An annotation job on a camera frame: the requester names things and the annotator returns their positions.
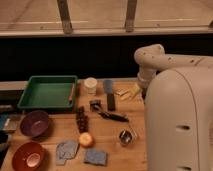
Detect blue sponge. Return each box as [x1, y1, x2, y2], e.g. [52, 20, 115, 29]
[84, 148, 108, 166]

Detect right wooden frame post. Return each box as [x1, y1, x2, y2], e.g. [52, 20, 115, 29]
[124, 0, 137, 32]

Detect pale wooden blocks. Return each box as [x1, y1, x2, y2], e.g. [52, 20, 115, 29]
[116, 84, 141, 100]

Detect grey folded cloth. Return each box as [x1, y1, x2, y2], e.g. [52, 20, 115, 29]
[56, 140, 79, 165]

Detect small metal cup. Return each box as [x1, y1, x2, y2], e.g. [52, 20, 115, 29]
[119, 130, 133, 146]

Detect wooden frame post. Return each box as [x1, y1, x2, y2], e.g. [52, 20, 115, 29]
[57, 0, 73, 34]
[124, 0, 137, 32]

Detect dark box at left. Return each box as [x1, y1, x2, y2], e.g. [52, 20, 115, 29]
[0, 105, 21, 144]

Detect red bowl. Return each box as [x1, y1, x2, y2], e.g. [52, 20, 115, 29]
[12, 142, 45, 171]

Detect green plastic tray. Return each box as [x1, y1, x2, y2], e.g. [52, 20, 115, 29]
[18, 75, 78, 110]

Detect yellow red apple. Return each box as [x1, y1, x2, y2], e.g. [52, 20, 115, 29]
[79, 132, 94, 148]

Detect purple bowl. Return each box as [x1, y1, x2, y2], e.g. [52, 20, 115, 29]
[20, 110, 50, 137]

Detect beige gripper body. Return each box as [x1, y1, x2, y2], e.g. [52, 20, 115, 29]
[138, 77, 151, 99]

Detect black handled tool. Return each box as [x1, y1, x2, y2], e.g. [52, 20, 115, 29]
[98, 112, 129, 122]

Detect left wooden frame post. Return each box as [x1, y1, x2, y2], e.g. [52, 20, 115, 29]
[57, 0, 73, 34]

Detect red pen in tray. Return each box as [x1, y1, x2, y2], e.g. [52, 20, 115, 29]
[68, 84, 74, 103]

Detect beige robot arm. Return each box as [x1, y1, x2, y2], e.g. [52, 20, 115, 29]
[134, 44, 213, 171]

